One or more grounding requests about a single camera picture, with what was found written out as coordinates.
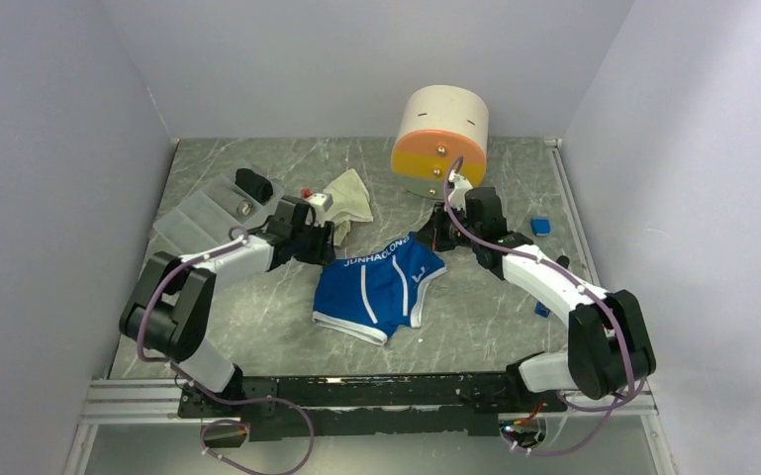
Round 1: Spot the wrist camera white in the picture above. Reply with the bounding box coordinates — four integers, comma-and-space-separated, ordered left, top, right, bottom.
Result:
301, 188, 333, 227
446, 171, 473, 212

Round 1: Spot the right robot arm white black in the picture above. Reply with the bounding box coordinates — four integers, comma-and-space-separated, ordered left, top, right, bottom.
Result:
416, 187, 656, 411

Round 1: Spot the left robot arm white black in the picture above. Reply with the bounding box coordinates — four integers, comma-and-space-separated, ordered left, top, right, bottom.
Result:
119, 193, 335, 416

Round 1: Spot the black rolled sock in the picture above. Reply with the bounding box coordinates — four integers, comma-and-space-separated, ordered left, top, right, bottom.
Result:
235, 168, 274, 204

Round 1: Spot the small blue block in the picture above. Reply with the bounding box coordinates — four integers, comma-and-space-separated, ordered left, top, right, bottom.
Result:
529, 218, 551, 237

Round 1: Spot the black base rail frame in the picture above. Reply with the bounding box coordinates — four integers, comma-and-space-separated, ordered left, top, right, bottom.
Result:
177, 371, 566, 441

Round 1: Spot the small metal ring object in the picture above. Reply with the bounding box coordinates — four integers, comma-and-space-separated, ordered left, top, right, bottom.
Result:
237, 201, 254, 216

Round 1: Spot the clear plastic compartment tray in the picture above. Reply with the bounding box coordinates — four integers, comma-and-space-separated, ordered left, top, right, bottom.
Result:
153, 159, 285, 254

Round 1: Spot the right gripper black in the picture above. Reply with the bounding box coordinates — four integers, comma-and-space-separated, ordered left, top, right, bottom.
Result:
414, 202, 481, 252

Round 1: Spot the round drawer cabinet orange yellow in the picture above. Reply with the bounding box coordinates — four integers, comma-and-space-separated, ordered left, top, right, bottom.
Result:
390, 85, 489, 199

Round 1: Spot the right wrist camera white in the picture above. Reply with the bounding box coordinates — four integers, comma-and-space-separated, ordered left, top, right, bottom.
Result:
446, 171, 473, 212

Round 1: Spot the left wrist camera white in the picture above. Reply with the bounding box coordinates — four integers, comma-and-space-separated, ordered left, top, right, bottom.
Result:
301, 188, 333, 227

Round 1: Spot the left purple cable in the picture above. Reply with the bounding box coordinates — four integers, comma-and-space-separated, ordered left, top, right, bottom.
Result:
136, 226, 316, 475

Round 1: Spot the cream yellow cloth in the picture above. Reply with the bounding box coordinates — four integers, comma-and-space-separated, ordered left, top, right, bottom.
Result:
324, 168, 374, 247

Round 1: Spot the blue underwear white trim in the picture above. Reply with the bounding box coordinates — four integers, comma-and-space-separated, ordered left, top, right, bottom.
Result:
312, 233, 446, 346

